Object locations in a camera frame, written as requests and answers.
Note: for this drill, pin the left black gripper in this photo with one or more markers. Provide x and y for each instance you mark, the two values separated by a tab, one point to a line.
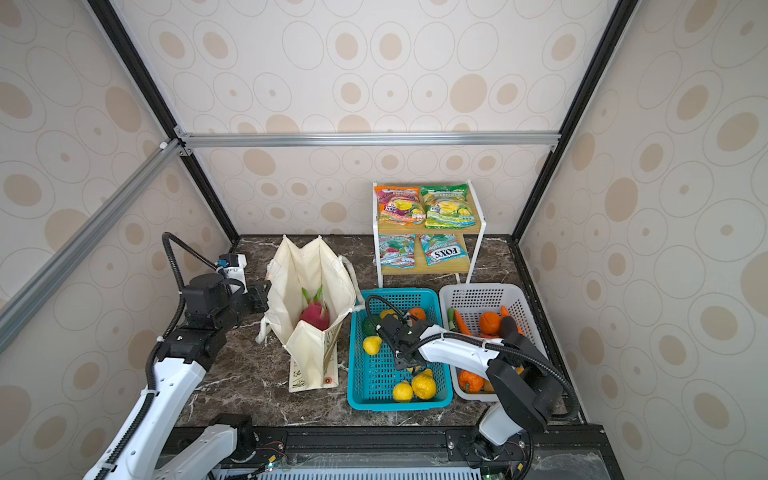
259	294

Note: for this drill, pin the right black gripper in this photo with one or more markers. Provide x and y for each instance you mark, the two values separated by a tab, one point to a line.
397	363

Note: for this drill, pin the large yellow citrus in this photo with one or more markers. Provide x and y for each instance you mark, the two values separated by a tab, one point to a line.
424	385

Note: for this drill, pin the pink dragon fruit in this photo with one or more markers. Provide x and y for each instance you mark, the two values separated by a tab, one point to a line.
316	312

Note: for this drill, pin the floral cream grocery tote bag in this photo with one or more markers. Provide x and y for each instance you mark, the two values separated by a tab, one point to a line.
313	290

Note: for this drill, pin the orange pink snack bag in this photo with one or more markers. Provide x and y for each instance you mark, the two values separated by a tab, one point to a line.
399	205

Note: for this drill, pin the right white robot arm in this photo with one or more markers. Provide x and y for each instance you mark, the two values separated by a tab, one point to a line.
530	391

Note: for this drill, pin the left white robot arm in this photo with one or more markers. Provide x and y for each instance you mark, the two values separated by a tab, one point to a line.
212	305

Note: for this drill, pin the green red candy bag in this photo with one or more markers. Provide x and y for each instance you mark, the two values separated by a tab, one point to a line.
397	251

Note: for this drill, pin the green Fox's candy bag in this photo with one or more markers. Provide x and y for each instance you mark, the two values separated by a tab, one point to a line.
440	248

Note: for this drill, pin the green yellow snack bag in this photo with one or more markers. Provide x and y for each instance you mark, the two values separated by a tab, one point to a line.
447	206

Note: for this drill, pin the yellow lemon front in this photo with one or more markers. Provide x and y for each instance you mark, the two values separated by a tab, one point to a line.
403	392

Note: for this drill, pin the yellow lemon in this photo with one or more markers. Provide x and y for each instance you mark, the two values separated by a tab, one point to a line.
389	312
403	392

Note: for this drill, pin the teal plastic basket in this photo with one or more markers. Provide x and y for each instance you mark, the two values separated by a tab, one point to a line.
372	379

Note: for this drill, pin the orange fruit in teal basket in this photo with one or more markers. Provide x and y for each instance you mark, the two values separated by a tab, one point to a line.
417	314

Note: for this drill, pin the green lime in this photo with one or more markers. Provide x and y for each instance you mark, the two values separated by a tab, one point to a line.
369	326

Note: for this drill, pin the yellow lemon top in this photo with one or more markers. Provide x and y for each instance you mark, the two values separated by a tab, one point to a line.
389	312

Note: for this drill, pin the orange carrot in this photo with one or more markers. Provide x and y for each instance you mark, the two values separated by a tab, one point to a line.
460	323

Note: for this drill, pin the orange bell pepper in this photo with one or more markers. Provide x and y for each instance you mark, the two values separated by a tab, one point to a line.
470	383

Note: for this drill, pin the white plastic basket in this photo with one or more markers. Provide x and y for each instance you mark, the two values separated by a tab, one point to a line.
473	300

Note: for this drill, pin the orange tangerine in white basket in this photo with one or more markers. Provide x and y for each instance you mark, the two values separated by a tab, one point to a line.
490	324

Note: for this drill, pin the purple eggplant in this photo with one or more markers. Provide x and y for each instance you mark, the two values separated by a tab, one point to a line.
508	327

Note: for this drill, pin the white wooden two-tier shelf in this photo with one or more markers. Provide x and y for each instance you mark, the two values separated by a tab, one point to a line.
470	238

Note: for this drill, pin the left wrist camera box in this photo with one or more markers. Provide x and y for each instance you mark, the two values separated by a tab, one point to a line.
232	266

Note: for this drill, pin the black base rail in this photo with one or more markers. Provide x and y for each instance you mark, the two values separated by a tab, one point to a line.
419	452

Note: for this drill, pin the aluminium diagonal rail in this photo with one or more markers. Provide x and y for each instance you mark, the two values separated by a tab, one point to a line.
17	313

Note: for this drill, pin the aluminium horizontal rail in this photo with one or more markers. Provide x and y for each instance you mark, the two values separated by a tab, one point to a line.
372	139

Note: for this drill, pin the black corner frame post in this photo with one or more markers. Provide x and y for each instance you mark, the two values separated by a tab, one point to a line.
107	16

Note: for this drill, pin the black right corner post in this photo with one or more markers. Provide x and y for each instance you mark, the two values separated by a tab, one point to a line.
606	46

